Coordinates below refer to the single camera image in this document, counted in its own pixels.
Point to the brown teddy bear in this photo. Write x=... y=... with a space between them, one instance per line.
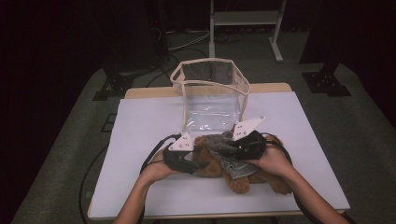
x=239 y=185

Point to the white metal stand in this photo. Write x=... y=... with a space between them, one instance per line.
x=246 y=18

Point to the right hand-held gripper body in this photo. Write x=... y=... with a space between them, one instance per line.
x=252 y=147

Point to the person's left hand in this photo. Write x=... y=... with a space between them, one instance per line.
x=155 y=172

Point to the grey fuzzy doll sweater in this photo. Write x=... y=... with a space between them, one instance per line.
x=232 y=168

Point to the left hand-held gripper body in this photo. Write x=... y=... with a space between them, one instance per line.
x=179 y=160

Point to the clear plastic bag beige trim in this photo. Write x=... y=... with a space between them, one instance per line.
x=214 y=105

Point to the black metal stand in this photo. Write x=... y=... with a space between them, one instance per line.
x=325 y=84
x=116 y=85

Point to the person's right hand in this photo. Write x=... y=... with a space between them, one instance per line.
x=277 y=161

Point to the dark floor hatch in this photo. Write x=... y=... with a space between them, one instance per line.
x=109 y=123

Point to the white table sheet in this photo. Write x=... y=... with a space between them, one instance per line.
x=149 y=124

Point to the wooden table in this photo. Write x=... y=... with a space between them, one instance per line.
x=146 y=92

